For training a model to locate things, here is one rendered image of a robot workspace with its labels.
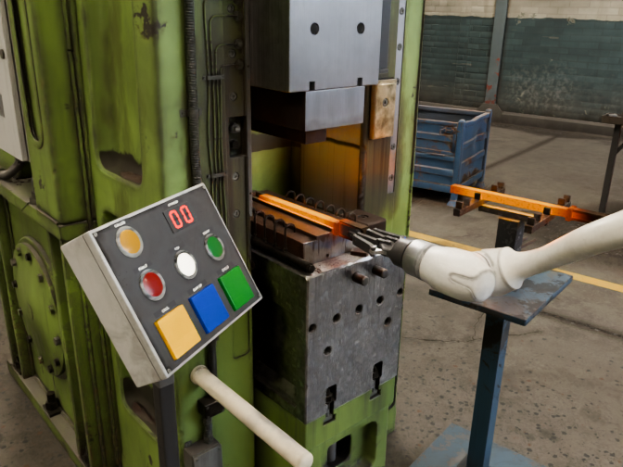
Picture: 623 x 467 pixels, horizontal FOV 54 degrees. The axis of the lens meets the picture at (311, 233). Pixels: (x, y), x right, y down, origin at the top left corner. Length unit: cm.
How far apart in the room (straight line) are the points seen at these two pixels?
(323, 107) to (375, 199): 51
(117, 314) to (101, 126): 81
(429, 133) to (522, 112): 421
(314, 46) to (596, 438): 190
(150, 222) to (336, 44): 66
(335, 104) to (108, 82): 62
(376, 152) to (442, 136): 333
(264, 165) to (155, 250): 97
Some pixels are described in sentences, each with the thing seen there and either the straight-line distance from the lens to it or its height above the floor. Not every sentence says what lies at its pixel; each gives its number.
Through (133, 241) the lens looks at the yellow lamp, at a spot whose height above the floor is 116.
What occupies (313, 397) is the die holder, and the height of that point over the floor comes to 55.
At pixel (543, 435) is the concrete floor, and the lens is 267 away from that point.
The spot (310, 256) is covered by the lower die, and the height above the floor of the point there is 94.
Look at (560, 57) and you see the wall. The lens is 913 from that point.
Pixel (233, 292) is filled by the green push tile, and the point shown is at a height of 101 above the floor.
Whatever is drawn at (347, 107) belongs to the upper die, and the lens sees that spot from 158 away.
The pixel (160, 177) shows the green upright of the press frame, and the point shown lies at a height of 118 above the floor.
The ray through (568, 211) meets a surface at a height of 103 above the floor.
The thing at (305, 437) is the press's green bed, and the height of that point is 42.
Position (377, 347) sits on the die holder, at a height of 61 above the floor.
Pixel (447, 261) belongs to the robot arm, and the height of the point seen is 103.
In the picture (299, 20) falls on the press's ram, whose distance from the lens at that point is 145.
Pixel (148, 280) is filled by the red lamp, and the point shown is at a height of 110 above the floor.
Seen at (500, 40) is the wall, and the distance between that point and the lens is 938.
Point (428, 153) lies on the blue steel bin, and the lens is 528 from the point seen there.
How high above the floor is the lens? 155
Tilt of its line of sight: 20 degrees down
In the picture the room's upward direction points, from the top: 1 degrees clockwise
